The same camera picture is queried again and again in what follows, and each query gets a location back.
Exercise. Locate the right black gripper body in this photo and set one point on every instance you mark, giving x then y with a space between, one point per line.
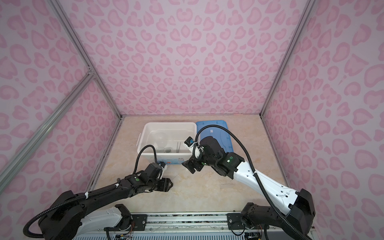
199 164

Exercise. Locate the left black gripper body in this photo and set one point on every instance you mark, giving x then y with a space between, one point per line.
162 185

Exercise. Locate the white plastic storage bin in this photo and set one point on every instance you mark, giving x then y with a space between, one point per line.
177 132

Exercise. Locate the clear glass beaker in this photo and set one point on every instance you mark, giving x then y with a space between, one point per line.
160 139

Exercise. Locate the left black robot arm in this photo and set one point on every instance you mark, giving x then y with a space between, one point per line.
72 214

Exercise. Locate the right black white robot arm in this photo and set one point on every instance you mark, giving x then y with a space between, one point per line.
292 211

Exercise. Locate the blue plastic bin lid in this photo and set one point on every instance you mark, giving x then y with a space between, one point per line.
223 138

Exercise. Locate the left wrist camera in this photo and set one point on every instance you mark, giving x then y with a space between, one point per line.
164 167

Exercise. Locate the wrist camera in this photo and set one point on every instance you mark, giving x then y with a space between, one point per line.
191 145
164 167

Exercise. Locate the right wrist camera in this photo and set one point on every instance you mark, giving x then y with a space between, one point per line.
191 145

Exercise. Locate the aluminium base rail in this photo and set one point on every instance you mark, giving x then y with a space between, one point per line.
189 226

